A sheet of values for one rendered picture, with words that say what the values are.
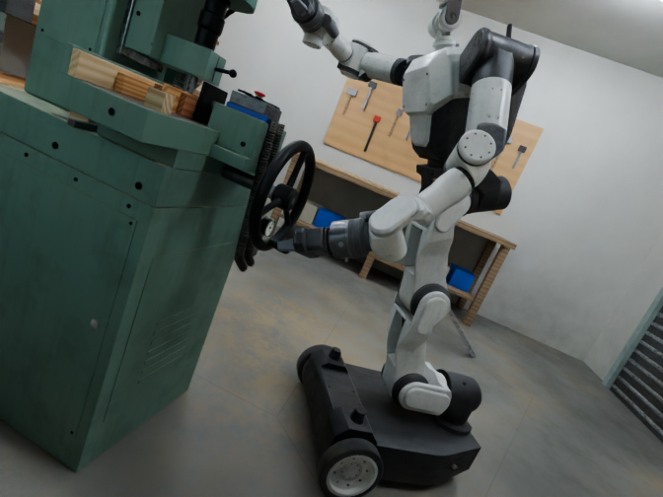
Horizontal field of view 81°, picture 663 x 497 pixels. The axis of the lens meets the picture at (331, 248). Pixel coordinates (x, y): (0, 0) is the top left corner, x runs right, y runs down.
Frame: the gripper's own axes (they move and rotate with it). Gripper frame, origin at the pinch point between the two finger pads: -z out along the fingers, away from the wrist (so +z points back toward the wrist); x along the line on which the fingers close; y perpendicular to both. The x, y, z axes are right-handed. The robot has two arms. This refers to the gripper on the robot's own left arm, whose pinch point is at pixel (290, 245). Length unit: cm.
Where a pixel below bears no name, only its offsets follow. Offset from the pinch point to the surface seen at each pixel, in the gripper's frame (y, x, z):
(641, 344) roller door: -43, 317, 184
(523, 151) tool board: 142, 309, 115
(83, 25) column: 54, -23, -43
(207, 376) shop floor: -36, 52, -58
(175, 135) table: 19.3, -23.2, -14.5
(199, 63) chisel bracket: 44.9, -11.6, -18.1
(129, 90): 31.3, -24.4, -25.6
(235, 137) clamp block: 24.6, -9.5, -9.3
